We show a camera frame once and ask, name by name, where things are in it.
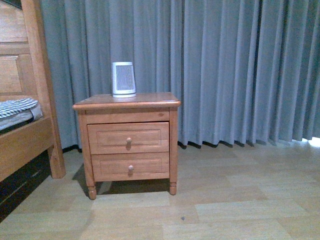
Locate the wooden drawer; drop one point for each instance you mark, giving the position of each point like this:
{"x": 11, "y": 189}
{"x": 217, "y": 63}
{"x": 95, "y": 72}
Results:
{"x": 131, "y": 166}
{"x": 125, "y": 138}

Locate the wooden nightstand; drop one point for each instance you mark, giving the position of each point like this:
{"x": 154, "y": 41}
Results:
{"x": 143, "y": 108}

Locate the white cylindrical air purifier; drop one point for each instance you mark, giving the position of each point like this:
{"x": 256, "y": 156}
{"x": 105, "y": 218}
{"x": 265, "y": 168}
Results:
{"x": 123, "y": 80}

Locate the grey pleated curtain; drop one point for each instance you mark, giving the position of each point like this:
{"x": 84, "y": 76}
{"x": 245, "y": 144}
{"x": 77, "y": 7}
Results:
{"x": 244, "y": 70}

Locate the checkered grey bedding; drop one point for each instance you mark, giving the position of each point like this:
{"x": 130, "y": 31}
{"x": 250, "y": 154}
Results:
{"x": 16, "y": 113}

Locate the wooden bed frame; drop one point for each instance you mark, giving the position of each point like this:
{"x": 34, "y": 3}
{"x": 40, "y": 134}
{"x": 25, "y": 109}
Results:
{"x": 25, "y": 73}

